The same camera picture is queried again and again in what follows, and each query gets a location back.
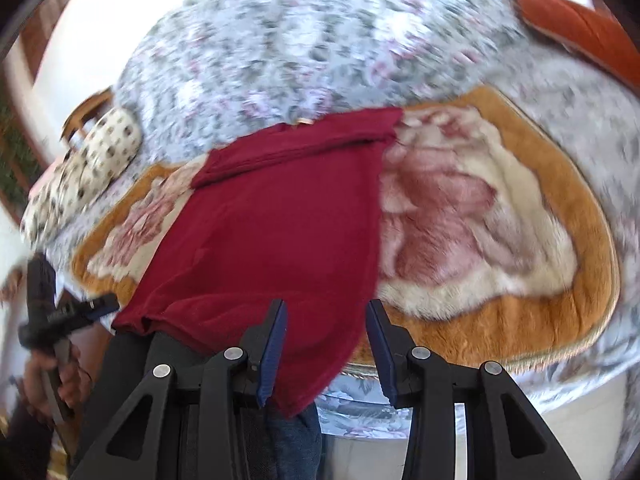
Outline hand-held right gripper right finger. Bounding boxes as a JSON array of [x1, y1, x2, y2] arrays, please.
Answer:
[[366, 299, 571, 480]]

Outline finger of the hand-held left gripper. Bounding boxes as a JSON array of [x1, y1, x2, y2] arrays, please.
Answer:
[[77, 296, 121, 322]]

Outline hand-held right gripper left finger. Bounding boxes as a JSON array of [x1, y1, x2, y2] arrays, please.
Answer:
[[70, 299, 290, 480]]

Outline dark red sweater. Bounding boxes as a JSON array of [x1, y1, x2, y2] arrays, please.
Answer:
[[111, 106, 405, 418]]

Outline person's left hand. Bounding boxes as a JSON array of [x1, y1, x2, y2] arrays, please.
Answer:
[[22, 342, 96, 423]]

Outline person's blue jeans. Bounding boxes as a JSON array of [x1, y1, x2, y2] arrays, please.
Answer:
[[265, 400, 323, 480]]

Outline cream patterned pillow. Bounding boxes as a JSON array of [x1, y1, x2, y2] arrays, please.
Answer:
[[20, 154, 103, 247], [80, 107, 143, 186]]

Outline plush floral blanket orange border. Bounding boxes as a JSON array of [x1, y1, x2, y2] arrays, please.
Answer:
[[71, 85, 621, 368]]

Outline wooden chair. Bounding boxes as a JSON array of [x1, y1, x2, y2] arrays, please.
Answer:
[[61, 87, 116, 153]]

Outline floral bedspread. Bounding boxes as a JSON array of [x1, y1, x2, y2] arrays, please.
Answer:
[[45, 0, 640, 441]]

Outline orange cushion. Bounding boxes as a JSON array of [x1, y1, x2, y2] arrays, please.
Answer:
[[515, 0, 640, 106]]

